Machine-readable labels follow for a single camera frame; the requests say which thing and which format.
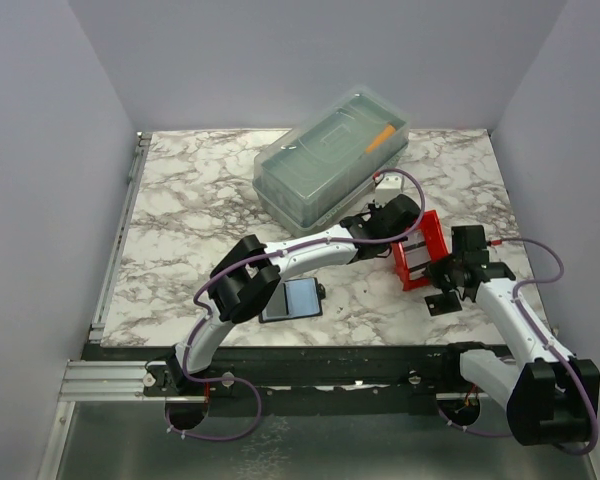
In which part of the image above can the black card on table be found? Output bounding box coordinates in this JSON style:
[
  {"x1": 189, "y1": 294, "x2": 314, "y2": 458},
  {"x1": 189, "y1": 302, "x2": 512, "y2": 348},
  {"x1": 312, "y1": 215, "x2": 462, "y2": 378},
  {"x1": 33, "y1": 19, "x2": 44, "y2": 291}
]
[{"x1": 424, "y1": 291, "x2": 462, "y2": 317}]

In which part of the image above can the black card holder wallet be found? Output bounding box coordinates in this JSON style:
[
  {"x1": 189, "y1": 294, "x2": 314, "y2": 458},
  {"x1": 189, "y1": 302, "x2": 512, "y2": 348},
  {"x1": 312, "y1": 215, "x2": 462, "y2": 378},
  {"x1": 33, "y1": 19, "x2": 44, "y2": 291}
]
[{"x1": 259, "y1": 277, "x2": 326, "y2": 324}]

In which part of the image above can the clear plastic storage box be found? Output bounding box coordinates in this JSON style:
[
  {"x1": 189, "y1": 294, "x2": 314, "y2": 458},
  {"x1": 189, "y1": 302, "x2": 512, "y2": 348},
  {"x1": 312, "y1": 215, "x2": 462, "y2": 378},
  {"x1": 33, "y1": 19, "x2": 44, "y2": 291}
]
[{"x1": 252, "y1": 88, "x2": 409, "y2": 237}]

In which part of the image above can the red plastic bin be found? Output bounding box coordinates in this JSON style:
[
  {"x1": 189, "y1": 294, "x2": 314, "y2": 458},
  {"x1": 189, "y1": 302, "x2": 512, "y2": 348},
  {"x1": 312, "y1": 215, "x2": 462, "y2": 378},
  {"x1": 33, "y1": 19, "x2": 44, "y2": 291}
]
[{"x1": 392, "y1": 210, "x2": 449, "y2": 291}]

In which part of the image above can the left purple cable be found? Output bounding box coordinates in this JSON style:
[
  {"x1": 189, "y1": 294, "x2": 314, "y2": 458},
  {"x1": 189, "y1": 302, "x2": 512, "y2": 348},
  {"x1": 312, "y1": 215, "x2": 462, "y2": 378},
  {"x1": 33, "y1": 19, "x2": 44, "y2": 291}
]
[{"x1": 182, "y1": 168, "x2": 426, "y2": 386}]

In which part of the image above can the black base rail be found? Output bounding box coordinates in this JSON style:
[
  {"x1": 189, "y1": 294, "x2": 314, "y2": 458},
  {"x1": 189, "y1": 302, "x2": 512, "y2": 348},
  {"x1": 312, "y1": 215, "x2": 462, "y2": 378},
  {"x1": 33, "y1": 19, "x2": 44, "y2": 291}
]
[{"x1": 143, "y1": 344, "x2": 471, "y2": 417}]

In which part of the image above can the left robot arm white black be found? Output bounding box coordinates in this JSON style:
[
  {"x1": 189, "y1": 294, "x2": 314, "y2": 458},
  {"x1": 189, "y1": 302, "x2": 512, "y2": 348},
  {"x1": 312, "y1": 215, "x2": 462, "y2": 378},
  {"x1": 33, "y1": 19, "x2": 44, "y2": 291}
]
[{"x1": 167, "y1": 194, "x2": 423, "y2": 395}]

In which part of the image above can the orange tool inside box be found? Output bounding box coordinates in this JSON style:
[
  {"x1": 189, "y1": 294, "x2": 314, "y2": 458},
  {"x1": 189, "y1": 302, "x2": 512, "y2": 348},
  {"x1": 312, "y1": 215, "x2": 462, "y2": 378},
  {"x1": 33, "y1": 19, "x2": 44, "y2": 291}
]
[{"x1": 365, "y1": 124, "x2": 396, "y2": 154}]

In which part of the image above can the purple cable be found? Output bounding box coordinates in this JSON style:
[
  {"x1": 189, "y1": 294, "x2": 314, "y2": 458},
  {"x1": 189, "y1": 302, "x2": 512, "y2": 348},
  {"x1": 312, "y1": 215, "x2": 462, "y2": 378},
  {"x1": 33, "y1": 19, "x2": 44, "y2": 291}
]
[
  {"x1": 489, "y1": 237, "x2": 600, "y2": 456},
  {"x1": 182, "y1": 168, "x2": 426, "y2": 386}
]

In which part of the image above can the aluminium frame rail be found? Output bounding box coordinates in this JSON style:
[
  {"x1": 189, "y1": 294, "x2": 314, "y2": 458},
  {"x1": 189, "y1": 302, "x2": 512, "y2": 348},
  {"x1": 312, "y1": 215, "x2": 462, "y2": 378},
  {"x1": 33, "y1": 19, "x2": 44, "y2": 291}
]
[{"x1": 59, "y1": 361, "x2": 146, "y2": 402}]

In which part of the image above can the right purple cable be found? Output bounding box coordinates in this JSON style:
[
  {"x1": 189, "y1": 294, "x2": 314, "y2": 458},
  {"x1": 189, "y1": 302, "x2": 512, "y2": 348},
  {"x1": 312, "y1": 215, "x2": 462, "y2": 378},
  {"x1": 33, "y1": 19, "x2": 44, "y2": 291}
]
[{"x1": 489, "y1": 237, "x2": 600, "y2": 456}]

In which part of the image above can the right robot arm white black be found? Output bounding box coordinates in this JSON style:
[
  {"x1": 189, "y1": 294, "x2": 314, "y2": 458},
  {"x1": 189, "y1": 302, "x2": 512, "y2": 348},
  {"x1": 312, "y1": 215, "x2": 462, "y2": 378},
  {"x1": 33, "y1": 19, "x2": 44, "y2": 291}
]
[{"x1": 425, "y1": 225, "x2": 600, "y2": 455}]

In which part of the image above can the stack of credit cards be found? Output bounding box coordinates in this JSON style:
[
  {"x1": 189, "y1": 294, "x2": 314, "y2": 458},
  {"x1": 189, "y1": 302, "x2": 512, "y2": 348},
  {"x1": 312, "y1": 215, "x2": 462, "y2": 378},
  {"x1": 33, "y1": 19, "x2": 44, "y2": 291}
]
[{"x1": 402, "y1": 231, "x2": 431, "y2": 281}]

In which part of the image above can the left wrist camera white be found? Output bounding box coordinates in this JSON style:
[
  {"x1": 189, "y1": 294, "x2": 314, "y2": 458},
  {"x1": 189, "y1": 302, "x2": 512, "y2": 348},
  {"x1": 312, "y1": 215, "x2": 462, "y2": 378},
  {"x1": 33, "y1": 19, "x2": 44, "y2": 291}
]
[{"x1": 374, "y1": 173, "x2": 403, "y2": 208}]

